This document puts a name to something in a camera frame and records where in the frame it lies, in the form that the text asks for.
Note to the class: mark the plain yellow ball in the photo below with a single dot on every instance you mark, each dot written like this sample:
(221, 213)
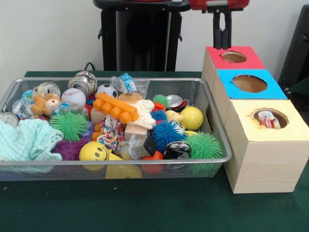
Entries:
(192, 118)

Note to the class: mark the green spiky rubber ball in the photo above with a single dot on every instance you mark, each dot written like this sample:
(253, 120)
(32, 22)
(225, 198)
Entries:
(204, 146)
(67, 125)

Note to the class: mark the wooden box with three holes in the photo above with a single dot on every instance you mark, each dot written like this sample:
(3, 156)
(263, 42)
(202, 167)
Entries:
(263, 164)

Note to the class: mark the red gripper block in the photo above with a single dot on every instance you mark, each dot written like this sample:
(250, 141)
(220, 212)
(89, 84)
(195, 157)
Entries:
(217, 4)

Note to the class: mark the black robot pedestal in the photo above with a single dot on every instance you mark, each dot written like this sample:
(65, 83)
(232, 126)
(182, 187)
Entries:
(144, 36)

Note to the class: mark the brown teddy bear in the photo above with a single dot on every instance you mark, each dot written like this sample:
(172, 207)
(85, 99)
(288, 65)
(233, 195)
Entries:
(42, 104)

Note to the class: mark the blue spiky rubber ball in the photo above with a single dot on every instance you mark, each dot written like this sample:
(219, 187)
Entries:
(167, 133)

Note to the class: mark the orange plastic block toy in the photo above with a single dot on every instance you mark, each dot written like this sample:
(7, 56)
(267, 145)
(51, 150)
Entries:
(116, 108)

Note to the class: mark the colourful dotted cloth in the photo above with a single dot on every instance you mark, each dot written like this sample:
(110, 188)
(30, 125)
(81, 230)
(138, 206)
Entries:
(269, 120)

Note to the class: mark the white baseball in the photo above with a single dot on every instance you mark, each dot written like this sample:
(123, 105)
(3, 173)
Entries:
(72, 96)

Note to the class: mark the dark green table cloth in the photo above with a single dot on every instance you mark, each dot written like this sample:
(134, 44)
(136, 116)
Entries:
(144, 207)

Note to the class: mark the yellow smiley face ball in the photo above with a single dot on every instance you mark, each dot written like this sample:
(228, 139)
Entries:
(93, 151)

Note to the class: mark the cream fluffy cloth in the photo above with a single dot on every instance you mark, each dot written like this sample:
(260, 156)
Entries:
(144, 113)

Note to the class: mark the mint green knitted cloth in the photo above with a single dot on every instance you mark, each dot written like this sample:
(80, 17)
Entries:
(26, 140)

